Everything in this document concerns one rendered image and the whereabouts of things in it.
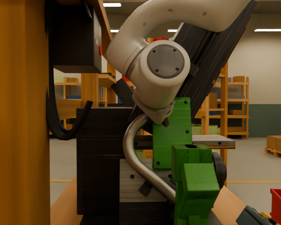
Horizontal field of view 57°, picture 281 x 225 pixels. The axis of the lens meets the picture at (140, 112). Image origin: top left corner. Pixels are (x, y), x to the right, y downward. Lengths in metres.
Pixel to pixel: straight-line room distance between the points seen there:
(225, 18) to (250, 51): 10.24
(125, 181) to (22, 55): 0.43
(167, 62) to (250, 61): 10.25
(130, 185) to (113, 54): 0.41
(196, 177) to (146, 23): 0.28
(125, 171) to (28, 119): 0.34
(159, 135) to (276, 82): 10.29
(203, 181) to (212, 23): 0.27
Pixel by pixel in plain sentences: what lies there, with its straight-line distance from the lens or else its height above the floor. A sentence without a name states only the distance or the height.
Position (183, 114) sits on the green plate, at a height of 1.22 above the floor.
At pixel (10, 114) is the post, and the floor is 1.23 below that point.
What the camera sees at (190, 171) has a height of 1.14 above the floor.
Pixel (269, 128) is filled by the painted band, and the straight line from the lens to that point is 10.86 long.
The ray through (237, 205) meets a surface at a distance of 1.02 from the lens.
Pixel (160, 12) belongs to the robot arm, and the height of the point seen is 1.41.
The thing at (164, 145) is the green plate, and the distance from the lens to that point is 0.75.
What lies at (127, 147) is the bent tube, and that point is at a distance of 0.70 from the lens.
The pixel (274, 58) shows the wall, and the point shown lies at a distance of 11.03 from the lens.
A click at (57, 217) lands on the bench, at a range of 0.96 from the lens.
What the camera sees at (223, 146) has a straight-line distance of 0.93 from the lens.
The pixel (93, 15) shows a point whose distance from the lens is 0.71.
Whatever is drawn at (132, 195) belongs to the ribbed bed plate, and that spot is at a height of 1.00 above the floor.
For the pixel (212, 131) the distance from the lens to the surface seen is 3.77.
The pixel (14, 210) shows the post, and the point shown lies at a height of 1.05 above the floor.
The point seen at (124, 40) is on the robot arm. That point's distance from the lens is 0.48.
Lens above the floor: 1.25
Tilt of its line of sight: 2 degrees down
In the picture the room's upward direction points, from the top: straight up
